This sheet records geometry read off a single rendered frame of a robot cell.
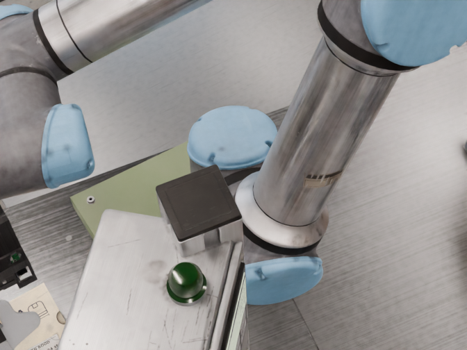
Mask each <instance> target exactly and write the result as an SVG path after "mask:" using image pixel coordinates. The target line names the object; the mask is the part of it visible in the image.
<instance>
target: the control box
mask: <svg viewBox="0 0 467 350"><path fill-rule="evenodd" d="M204 244H205V250H202V251H199V252H197V253H194V254H192V255H189V256H186V257H184V258H183V257H181V255H180V253H179V250H178V249H177V246H176V244H175V242H174V240H173V236H172V229H171V226H170V224H166V222H165V220H164V218H162V217H154V216H149V215H141V214H137V213H132V212H124V211H120V210H113V209H106V210H105V211H104V212H103V214H102V216H101V219H100V222H99V225H98V228H97V232H96V234H95V238H94V240H93V243H92V246H91V249H90V253H89V255H88V258H87V260H86V263H85V267H84V269H83V273H82V275H81V279H80V281H79V285H78V287H77V290H76V294H75V296H74V300H73V302H72V306H71V308H70V311H69V315H68V317H67V320H66V322H65V326H64V329H63V332H62V335H61V337H60V341H59V343H58V347H57V350H221V346H222V341H223V337H224V332H225V328H226V325H227V320H228V316H229V311H230V307H231V302H232V299H233V295H234V290H235V286H236V281H237V277H238V272H239V269H240V263H241V262H242V263H243V262H244V256H245V254H244V253H243V243H242V242H240V241H237V242H235V243H234V241H232V240H229V241H226V242H222V243H221V242H220V241H219V239H218V232H217V231H215V232H212V233H209V234H208V235H205V236H204ZM181 262H191V263H195V264H196V265H197V266H198V267H199V268H200V269H201V271H202V273H203V274H204V275H205V277H206V282H207V292H206V295H205V297H204V298H203V299H202V300H201V301H200V302H199V303H197V304H195V305H193V306H180V305H177V304H175V303H174V302H173V301H172V300H171V299H170V297H169V295H168V293H167V280H168V274H169V272H170V270H171V268H172V267H173V266H175V265H176V264H178V263H181Z"/></svg>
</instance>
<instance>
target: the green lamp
mask: <svg viewBox="0 0 467 350"><path fill-rule="evenodd" d="M206 292H207V282H206V277H205V275H204V274H203V273H202V271H201V269H200V268H199V267H198V266H197V265H196V264H195V263H193V262H180V263H178V264H176V265H175V266H173V267H172V268H171V270H170V272H169V274H168V280H167V293H168V295H169V297H170V299H171V300H172V301H173V302H174V303H175V304H177V305H180V306H193V305H195V304H197V303H199V302H200V301H201V300H202V299H203V298H204V297H205V295H206Z"/></svg>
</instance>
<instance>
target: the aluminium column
mask: <svg viewBox="0 0 467 350"><path fill-rule="evenodd" d="M156 194H157V198H158V204H159V208H160V212H161V217H162V218H164V220H165V222H166V224H170V226H171V229H172V236H173V240H174V242H175V244H176V246H177V249H178V250H179V253H180V255H181V257H183V258H184V257H186V256H189V255H192V254H194V253H197V252H199V251H202V250H205V244H204V236H205V235H208V234H209V233H212V232H215V231H217V232H218V239H219V241H220V242H221V243H222V242H226V241H229V240H232V241H234V243H235V242H237V241H240V242H242V243H243V248H244V242H243V217H242V215H241V213H240V211H239V209H238V206H237V205H236V202H235V200H234V198H233V196H232V194H231V192H230V190H229V188H228V186H227V183H226V181H225V179H224V177H223V175H222V173H221V171H220V169H219V167H218V166H217V165H211V166H209V167H205V168H203V169H200V170H198V171H196V172H192V173H190V174H186V175H185V176H181V177H179V178H176V179H174V180H171V181H168V182H166V183H162V184H160V185H157V186H156Z"/></svg>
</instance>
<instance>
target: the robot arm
mask: <svg viewBox="0 0 467 350"><path fill-rule="evenodd" d="M211 1H212V0H53V1H50V2H49V3H47V4H45V5H43V6H41V7H40V8H38V9H36V10H32V9H31V8H29V7H26V6H23V5H19V4H12V5H11V6H0V200H2V199H7V198H11V197H16V196H19V195H22V194H27V193H30V192H36V191H39V190H44V189H47V188H49V189H55V188H58V187H59V186H60V185H62V184H66V183H70V182H72V181H77V180H79V179H82V178H86V177H88V176H89V175H91V174H92V173H93V171H94V169H95V160H94V156H93V152H92V147H91V144H90V139H89V136H88V131H87V128H86V125H85V120H84V117H83V113H82V109H81V107H80V106H78V105H77V104H75V103H70V104H66V105H63V104H62V103H61V100H60V95H59V91H58V84H57V81H59V80H61V79H63V78H65V77H67V76H69V75H71V74H73V73H74V72H76V71H78V70H80V69H82V68H84V67H86V66H88V65H89V64H91V63H93V62H95V61H97V60H99V59H101V58H103V57H105V56H107V55H108V54H110V53H112V52H114V51H117V50H118V49H121V48H122V47H124V46H126V45H128V44H130V43H132V42H134V41H136V40H138V39H140V38H141V37H143V36H145V35H147V34H149V33H151V32H153V31H155V30H157V29H159V28H160V27H162V26H164V25H166V24H169V23H170V22H173V21H174V20H176V19H178V18H180V17H182V16H184V15H186V14H188V13H190V12H192V11H194V10H195V9H197V8H199V7H201V6H203V5H205V4H207V3H209V2H211ZM316 17H317V22H318V26H319V28H320V30H321V32H322V37H321V39H320V41H319V43H318V46H317V48H316V50H315V52H314V55H313V57H312V59H311V61H310V63H309V66H308V67H307V69H306V72H305V74H304V76H303V78H302V81H301V83H300V85H299V87H298V89H297V92H296V93H295V96H294V97H293V100H292V102H291V104H290V106H289V108H288V111H287V113H286V115H285V117H284V120H283V122H282V123H281V126H280V128H279V130H278V132H277V128H276V126H275V124H274V122H273V121H272V120H271V119H270V118H269V117H268V116H267V115H266V114H264V113H263V112H261V111H259V110H256V109H250V108H249V107H247V106H224V107H221V108H216V109H214V110H211V111H209V112H207V113H206V114H204V115H202V116H201V117H200V118H199V119H198V120H197V121H196V122H195V123H194V124H193V126H192V128H191V130H190V133H189V137H188V145H187V152H188V155H189V159H190V173H192V172H196V171H198V170H200V169H203V168H205V167H209V166H211V165H217V166H218V167H219V169H220V171H221V173H222V175H223V177H224V179H225V181H226V183H227V186H228V188H229V190H230V192H231V194H232V196H233V198H234V200H235V202H236V205H237V206H238V209H239V211H240V213H241V215H242V217H243V242H244V248H243V253H244V254H245V256H244V263H245V275H246V288H247V304H249V305H268V304H273V303H279V302H282V301H287V300H289V299H292V298H295V297H298V296H299V295H301V294H304V293H305V292H307V291H309V290H310V289H311V288H313V287H314V286H316V285H317V284H318V283H319V281H320V279H321V278H322V275H323V268H322V260H321V258H319V257H318V254H317V246H318V244H319V242H320V241H321V239H322V237H323V235H324V234H325V232H326V230H327V227H328V223H329V213H328V209H327V206H326V205H327V202H328V200H329V199H330V197H331V195H332V194H333V192H334V190H335V189H336V186H337V185H338V183H339V181H340V180H341V178H342V176H343V175H344V173H345V170H346V169H347V167H348V165H349V164H350V162H351V160H352V159H353V157H354V155H355V153H356V152H357V149H358V148H359V146H360V144H361V143H362V141H363V139H364V137H365V136H366V134H367V132H368V130H369V128H370V127H371V125H372V123H373V122H374V120H375V118H376V116H377V114H378V113H379V111H380V109H381V108H382V106H383V104H384V102H385V100H386V99H387V97H388V95H389V93H390V92H391V90H392V88H393V86H394V85H395V83H396V81H397V79H398V78H399V76H400V74H401V73H404V72H411V71H413V70H415V69H418V68H419V67H421V66H422V65H428V64H430V63H434V62H436V61H438V60H440V59H442V58H444V57H446V56H448V55H450V49H451V47H453V46H454V45H457V46H458V47H460V46H461V45H462V44H464V43H465V42H466V41H467V0H321V1H320V3H319V5H318V9H317V14H316ZM19 254H21V257H20V258H19ZM27 266H28V268H29V270H30V272H31V274H32V275H30V276H28V277H26V278H25V279H23V280H20V278H21V277H22V275H23V274H25V273H27V272H28V271H27V269H26V267H27ZM36 280H37V277H36V275H35V272H34V271H33V268H32V266H31V264H30V262H29V260H28V258H27V256H26V254H25V253H24V250H23V248H22V247H21V245H20V243H19V240H18V239H17V236H16V235H15V232H14V230H13V228H12V226H11V224H10V221H9V219H8V218H7V216H6V214H5V212H4V211H3V209H2V207H1V205H0V291H2V290H6V289H8V288H9V287H11V286H13V285H15V284H17V285H18V287H19V289H21V288H23V287H25V286H27V285H28V284H30V283H32V282H34V281H36ZM0 321H1V323H2V324H0V350H14V349H15V347H16V346H17V345H18V344H19V343H20V342H21V341H23V340H24V339H25V338H26V337H27V336H29V335H30V334H31V333H32V332H33V331H34V330H35V329H36V328H37V327H38V326H39V325H40V316H39V315H38V314H37V313H36V312H33V311H31V312H16V311H14V310H13V308H12V306H11V305H10V303H9V302H8V301H6V300H4V299H0Z"/></svg>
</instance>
